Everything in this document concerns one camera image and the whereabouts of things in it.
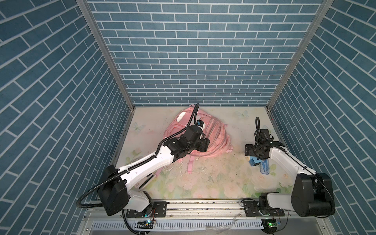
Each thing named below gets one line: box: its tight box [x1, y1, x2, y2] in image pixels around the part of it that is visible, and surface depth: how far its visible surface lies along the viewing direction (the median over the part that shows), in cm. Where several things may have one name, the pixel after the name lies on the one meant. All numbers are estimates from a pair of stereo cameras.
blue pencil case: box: [259, 159, 270, 175], surface depth 89 cm
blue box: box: [248, 155, 262, 167], surface depth 88 cm
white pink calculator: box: [133, 171, 157, 191], surface depth 82 cm
